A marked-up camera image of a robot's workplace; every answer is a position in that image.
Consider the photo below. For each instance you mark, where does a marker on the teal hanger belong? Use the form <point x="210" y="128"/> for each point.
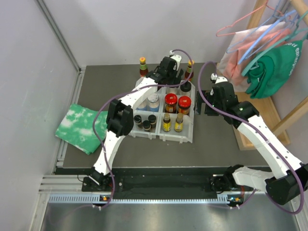
<point x="254" y="61"/>

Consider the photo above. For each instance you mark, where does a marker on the green garment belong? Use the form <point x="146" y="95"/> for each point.
<point x="273" y="70"/>

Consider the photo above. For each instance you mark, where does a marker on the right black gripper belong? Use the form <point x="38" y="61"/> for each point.
<point x="198" y="104"/>

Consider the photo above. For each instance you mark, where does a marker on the black cap pepper bottle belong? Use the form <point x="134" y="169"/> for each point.
<point x="146" y="125"/>
<point x="138" y="121"/>

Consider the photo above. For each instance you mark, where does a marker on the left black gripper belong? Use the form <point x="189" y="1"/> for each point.
<point x="175" y="80"/>

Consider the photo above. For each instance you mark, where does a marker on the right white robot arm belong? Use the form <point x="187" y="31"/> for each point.
<point x="288" y="177"/>

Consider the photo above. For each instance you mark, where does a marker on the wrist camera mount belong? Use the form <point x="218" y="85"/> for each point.
<point x="177" y="58"/>
<point x="215" y="79"/>

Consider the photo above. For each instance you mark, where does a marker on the black lid shaker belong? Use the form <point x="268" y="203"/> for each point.
<point x="185" y="89"/>
<point x="172" y="90"/>

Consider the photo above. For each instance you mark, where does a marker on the right white organizer tray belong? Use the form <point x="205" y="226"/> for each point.
<point x="186" y="135"/>

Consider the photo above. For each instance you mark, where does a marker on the green white cloth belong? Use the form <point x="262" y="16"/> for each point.
<point x="79" y="128"/>

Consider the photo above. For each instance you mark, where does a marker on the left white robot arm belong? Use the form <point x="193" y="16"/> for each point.
<point x="120" y="116"/>

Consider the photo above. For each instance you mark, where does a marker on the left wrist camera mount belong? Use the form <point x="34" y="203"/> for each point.
<point x="177" y="58"/>

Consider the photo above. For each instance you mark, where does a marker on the yellow label brown bottle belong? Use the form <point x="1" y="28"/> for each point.
<point x="166" y="122"/>
<point x="179" y="123"/>

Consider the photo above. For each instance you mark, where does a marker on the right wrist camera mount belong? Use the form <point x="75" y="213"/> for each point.
<point x="215" y="79"/>

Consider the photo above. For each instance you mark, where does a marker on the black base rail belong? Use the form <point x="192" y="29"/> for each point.
<point x="160" y="183"/>

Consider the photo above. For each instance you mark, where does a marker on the red lid sauce jar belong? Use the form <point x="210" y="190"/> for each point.
<point x="184" y="104"/>
<point x="171" y="101"/>

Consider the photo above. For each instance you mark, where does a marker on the silver lid salt jar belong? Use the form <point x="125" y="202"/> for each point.
<point x="143" y="106"/>
<point x="153" y="102"/>

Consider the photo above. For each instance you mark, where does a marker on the small black cap spice bottle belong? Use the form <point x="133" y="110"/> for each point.
<point x="153" y="121"/>

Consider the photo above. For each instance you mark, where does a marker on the wooden clothes rack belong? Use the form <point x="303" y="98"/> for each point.
<point x="268" y="110"/>

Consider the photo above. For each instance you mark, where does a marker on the pink hanger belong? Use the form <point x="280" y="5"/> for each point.
<point x="264" y="13"/>

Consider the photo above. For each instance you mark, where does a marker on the left orange cap sauce bottle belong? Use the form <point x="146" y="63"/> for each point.
<point x="143" y="67"/>

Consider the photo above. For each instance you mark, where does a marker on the pink white garment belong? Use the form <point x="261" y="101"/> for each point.
<point x="233" y="72"/>

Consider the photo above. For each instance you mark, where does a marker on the blue hanger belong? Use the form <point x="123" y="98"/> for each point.
<point x="248" y="42"/>

